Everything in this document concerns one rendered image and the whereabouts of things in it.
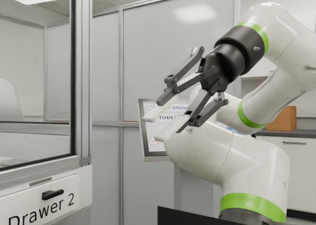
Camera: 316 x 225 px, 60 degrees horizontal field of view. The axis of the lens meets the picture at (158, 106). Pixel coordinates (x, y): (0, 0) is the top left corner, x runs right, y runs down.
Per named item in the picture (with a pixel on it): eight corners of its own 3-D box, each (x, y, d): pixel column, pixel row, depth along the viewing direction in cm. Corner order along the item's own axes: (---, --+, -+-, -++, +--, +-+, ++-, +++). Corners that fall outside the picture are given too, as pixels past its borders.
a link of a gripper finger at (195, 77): (220, 72, 52) (218, 65, 52) (178, 95, 47) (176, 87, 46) (205, 73, 56) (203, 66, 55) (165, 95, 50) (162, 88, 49)
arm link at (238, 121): (220, 129, 106) (231, 102, 110) (251, 143, 104) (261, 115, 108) (233, 115, 89) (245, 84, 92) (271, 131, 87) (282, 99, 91)
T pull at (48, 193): (64, 193, 81) (64, 189, 81) (44, 201, 74) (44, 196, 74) (55, 192, 82) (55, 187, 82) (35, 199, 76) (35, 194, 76)
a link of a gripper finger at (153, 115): (180, 98, 47) (178, 94, 47) (153, 123, 44) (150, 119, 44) (169, 98, 50) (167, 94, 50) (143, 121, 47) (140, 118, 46)
